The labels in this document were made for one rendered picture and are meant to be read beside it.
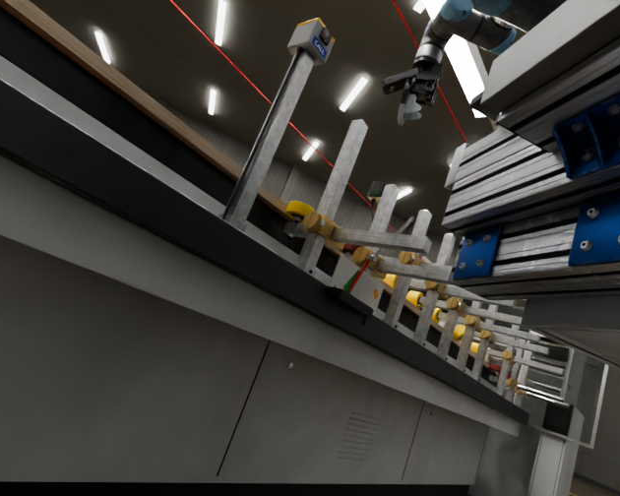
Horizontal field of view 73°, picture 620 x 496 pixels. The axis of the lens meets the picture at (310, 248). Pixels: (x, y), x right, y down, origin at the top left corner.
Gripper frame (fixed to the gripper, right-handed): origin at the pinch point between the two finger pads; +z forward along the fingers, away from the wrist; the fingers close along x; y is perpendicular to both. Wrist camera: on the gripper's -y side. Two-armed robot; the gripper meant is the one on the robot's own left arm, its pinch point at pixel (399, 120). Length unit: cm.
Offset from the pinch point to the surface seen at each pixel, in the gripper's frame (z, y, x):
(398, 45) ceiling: -450, -170, 447
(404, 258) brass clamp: 28.5, 8.4, 36.1
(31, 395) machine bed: 96, -41, -34
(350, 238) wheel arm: 40.4, 0.6, -7.0
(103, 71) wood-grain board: 35, -44, -52
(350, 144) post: 15.1, -8.0, -8.2
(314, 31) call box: 4.3, -15.7, -34.6
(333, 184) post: 27.5, -8.7, -7.9
